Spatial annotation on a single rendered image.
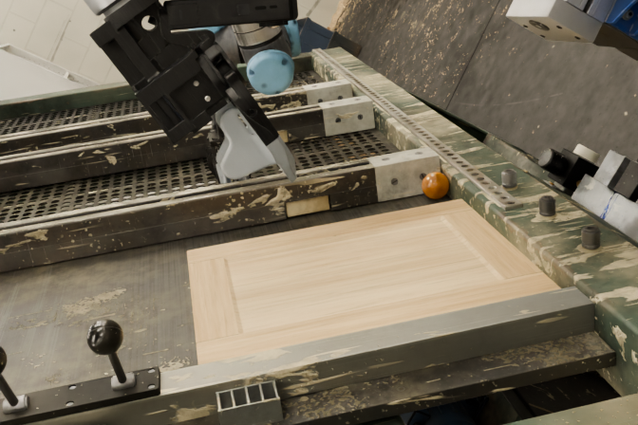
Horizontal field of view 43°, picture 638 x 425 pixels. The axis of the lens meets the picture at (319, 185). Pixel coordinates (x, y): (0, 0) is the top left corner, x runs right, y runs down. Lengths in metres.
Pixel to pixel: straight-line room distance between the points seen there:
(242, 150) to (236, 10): 0.12
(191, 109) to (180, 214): 0.77
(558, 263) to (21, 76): 4.09
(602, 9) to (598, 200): 0.31
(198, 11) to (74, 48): 5.59
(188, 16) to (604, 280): 0.64
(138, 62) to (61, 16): 5.58
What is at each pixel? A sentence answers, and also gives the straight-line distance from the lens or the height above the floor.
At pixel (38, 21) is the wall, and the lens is 6.28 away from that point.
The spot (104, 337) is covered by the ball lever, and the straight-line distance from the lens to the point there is 0.87.
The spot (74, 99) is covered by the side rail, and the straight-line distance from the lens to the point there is 2.75.
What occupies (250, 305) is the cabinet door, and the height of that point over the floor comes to 1.22.
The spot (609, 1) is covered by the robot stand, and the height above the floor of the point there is 0.91.
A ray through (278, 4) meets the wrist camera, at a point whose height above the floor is 1.43.
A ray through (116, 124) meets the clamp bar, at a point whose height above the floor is 1.43.
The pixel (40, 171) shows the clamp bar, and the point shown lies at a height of 1.56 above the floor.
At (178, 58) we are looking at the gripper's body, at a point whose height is 1.49.
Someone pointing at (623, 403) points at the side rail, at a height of 0.98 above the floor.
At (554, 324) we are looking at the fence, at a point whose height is 0.94.
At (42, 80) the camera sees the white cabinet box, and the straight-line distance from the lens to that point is 4.89.
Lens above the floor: 1.55
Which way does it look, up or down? 18 degrees down
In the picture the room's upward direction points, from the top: 66 degrees counter-clockwise
